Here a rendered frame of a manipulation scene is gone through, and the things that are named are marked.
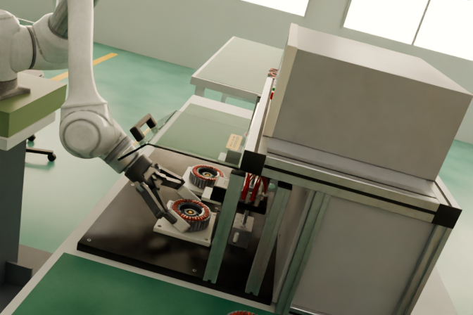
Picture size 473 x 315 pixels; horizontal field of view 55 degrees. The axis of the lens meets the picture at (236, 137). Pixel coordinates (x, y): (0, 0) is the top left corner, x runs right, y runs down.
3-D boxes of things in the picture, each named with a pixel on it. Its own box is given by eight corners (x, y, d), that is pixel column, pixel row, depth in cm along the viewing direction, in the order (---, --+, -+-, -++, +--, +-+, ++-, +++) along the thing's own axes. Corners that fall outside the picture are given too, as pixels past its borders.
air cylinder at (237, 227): (227, 243, 119) (232, 226, 117) (231, 228, 126) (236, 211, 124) (246, 249, 119) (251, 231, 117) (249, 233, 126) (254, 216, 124)
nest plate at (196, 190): (177, 189, 139) (177, 185, 138) (188, 169, 153) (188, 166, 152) (223, 202, 138) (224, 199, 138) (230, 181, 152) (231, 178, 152)
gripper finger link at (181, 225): (170, 207, 114) (169, 209, 114) (191, 225, 115) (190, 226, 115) (162, 214, 115) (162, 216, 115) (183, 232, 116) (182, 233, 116)
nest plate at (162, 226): (153, 230, 116) (153, 227, 116) (168, 203, 130) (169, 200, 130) (208, 247, 115) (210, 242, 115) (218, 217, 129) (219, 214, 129)
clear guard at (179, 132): (117, 160, 96) (121, 135, 94) (151, 125, 118) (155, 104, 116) (265, 202, 95) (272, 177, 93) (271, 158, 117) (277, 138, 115)
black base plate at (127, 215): (76, 249, 106) (77, 242, 105) (156, 150, 165) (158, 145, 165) (269, 306, 104) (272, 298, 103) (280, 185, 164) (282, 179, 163)
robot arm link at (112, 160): (132, 131, 121) (149, 146, 121) (112, 152, 124) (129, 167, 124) (120, 143, 112) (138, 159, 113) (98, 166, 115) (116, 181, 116)
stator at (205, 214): (162, 225, 117) (165, 212, 116) (174, 204, 128) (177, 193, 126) (203, 237, 117) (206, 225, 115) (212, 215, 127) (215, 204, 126)
